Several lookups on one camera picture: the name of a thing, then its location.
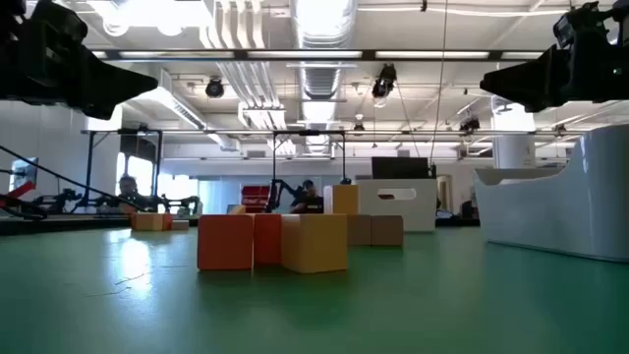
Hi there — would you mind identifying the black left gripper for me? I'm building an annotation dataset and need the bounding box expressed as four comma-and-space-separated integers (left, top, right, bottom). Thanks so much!
0, 13, 160, 122

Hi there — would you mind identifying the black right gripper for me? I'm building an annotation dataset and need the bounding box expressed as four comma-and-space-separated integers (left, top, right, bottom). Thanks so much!
479, 28, 629, 114

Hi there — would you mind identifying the large red wooden block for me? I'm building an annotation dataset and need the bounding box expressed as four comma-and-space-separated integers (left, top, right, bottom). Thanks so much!
197, 213, 256, 271

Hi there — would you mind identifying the long yellow wooden block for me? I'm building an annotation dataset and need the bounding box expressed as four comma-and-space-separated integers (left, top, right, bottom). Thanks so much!
323, 184, 360, 216

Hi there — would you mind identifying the white round pillar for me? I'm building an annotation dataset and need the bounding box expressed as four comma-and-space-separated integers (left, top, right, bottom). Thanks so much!
492, 95, 537, 170

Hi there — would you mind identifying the person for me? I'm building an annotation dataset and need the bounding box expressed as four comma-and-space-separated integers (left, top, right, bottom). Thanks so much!
289, 179, 325, 215
115, 174, 148, 213

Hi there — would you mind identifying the computer monitor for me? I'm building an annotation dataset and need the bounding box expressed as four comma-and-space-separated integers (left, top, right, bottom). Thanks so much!
8, 156, 39, 193

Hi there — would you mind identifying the grey plastic bin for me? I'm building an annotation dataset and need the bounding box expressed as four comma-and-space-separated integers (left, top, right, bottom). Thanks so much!
473, 123, 629, 264

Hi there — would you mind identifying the light orange wooden block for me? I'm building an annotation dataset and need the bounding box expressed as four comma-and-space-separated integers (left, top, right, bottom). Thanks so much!
130, 211, 166, 232

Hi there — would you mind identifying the black monitor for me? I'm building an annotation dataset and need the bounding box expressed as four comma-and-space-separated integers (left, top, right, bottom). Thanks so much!
371, 156, 430, 180

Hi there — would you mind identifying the red storage cabinet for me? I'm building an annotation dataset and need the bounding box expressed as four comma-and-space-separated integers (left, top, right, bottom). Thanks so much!
240, 185, 271, 214

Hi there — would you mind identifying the green table mat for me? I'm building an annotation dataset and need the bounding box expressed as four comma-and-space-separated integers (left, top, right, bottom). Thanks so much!
0, 224, 629, 354

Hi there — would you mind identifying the small red wooden block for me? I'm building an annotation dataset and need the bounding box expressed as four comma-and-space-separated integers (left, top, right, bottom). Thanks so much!
253, 212, 284, 268

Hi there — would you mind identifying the yellow wooden cube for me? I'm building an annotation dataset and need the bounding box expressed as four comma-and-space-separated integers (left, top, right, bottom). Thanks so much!
280, 212, 350, 274

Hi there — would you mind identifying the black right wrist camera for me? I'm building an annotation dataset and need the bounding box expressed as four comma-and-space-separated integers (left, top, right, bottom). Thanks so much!
553, 1, 601, 48

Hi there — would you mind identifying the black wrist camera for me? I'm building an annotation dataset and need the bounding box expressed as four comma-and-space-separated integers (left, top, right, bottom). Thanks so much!
553, 1, 601, 48
29, 0, 89, 48

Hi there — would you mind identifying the black background rig frame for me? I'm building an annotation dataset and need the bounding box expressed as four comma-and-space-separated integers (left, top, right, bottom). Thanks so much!
271, 129, 348, 213
81, 127, 164, 210

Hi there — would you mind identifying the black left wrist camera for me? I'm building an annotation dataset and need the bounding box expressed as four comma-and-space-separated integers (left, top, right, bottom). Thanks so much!
29, 0, 89, 48

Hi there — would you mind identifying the thin hanging black cable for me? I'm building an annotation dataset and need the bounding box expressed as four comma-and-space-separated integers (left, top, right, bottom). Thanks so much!
429, 0, 448, 164

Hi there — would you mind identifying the red strap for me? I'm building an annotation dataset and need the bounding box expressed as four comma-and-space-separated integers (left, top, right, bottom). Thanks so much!
0, 180, 36, 207

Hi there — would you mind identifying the black cable loop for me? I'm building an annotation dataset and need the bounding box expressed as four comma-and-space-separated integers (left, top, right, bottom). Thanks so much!
0, 194, 49, 221

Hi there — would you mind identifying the black overhead light rail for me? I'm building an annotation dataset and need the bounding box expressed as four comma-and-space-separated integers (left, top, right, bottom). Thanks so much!
90, 47, 546, 63

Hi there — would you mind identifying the white plastic bin with handle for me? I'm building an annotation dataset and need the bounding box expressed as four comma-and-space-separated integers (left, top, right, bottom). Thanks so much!
355, 177, 440, 233

